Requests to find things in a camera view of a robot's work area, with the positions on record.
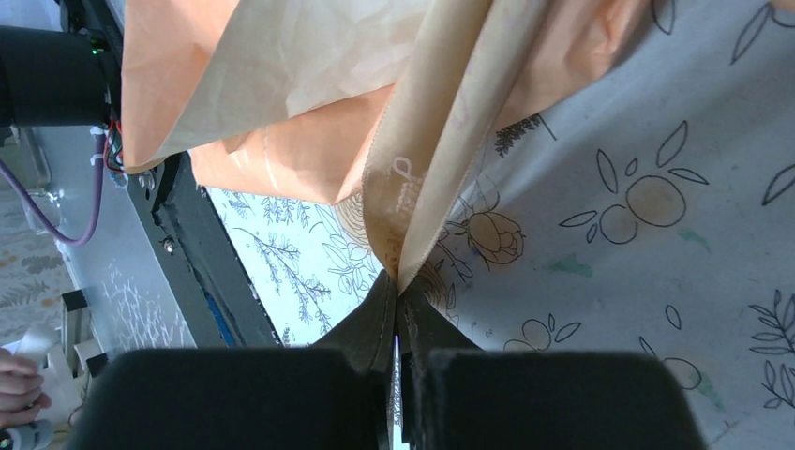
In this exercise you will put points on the floral patterned table mat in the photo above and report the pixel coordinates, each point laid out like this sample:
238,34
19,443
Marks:
655,215

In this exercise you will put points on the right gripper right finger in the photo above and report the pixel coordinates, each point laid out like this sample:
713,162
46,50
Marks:
458,396

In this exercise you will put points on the beige kraft wrapping paper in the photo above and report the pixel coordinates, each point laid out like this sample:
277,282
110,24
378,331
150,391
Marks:
278,98

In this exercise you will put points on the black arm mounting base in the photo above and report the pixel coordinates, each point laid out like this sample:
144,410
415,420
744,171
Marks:
161,271

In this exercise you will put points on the person hand at edge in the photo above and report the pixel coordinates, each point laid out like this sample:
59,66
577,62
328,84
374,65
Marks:
22,395

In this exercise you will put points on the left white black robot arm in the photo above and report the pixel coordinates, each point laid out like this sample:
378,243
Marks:
58,79

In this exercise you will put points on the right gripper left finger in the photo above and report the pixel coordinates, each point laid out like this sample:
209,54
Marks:
330,395

